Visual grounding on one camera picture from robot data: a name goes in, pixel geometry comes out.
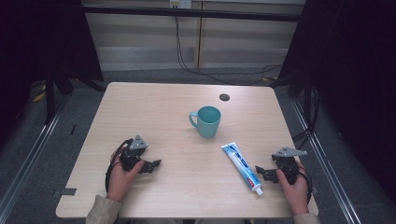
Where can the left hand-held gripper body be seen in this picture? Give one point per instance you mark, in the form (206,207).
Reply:
(133,155)

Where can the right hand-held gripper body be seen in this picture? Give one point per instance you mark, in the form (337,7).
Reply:
(288,165)

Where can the white and blue toothpaste tube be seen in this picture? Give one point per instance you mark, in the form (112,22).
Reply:
(242,166)

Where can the teal mug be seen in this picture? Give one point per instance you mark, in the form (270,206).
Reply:
(207,126)

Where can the person's left hand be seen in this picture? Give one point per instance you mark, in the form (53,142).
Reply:
(120,182)

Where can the person's right hand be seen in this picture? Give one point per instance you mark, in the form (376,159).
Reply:
(297,194)

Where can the black tape strip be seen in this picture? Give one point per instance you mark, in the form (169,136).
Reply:
(68,191)

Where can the dark round table grommet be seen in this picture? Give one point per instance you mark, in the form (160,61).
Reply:
(224,97)

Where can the black metal stand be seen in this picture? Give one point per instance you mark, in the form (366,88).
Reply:
(49,96)

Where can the dark curtain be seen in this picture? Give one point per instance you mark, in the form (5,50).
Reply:
(37,40)
(351,77)

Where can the yellow scrap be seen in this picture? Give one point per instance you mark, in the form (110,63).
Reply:
(38,97)

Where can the black horizontal bar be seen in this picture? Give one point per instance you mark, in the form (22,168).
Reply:
(186,13)

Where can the metal floor rail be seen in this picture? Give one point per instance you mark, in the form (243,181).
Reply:
(330,177)
(28,163)

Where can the white wall outlet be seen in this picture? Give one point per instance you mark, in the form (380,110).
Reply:
(180,3)

